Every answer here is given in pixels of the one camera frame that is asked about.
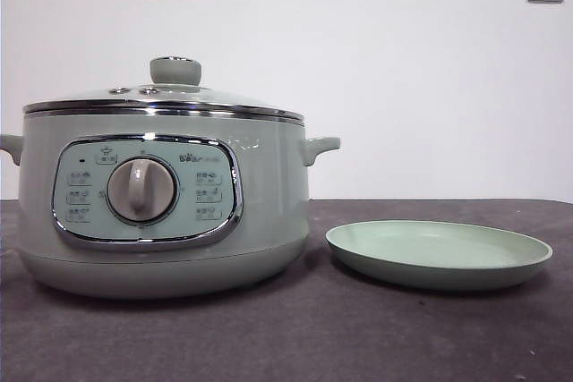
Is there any pale green electric steamer pot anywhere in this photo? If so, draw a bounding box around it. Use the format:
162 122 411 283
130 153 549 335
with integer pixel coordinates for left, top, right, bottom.
0 104 341 300

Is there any pale green round plate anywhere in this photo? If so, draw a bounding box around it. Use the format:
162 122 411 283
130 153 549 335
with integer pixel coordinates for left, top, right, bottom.
325 219 554 292

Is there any glass lid with green knob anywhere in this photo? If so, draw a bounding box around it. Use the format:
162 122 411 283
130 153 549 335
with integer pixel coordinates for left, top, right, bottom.
22 55 306 123

